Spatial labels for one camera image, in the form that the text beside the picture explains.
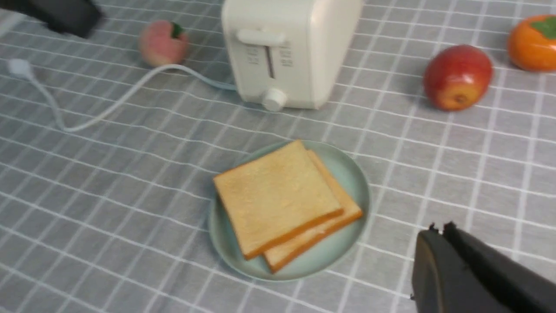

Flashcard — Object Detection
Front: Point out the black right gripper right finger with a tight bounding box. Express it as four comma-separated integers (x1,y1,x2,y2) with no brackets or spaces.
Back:
442,222,556,313

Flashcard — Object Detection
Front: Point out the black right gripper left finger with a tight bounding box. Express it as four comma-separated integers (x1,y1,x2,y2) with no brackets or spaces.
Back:
411,224,500,313

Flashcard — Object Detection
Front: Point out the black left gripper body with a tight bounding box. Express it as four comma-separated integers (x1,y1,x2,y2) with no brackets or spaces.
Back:
0,0,104,38

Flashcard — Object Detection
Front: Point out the toast slice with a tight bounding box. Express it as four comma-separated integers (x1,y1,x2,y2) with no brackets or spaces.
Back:
263,150,363,273
214,140,343,260

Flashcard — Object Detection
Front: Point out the pink peach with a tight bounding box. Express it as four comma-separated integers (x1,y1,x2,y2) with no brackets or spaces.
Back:
139,20,189,67

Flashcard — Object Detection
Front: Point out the light green plate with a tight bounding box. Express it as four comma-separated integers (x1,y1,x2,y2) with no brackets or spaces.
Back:
208,140,372,282

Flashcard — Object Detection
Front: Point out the grey checkered tablecloth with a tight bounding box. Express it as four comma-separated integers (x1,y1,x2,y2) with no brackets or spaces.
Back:
0,0,556,313

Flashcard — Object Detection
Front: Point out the red yellow apple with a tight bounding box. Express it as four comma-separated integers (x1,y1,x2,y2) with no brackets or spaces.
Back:
423,44,494,111

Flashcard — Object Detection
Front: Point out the white toaster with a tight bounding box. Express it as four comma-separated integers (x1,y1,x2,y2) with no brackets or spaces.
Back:
221,0,364,112

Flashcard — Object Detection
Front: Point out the orange persimmon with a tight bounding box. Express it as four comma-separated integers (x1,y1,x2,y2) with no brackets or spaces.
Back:
507,14,556,73

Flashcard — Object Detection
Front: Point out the white power cable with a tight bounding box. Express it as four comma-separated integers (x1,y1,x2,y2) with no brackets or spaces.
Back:
7,58,237,133

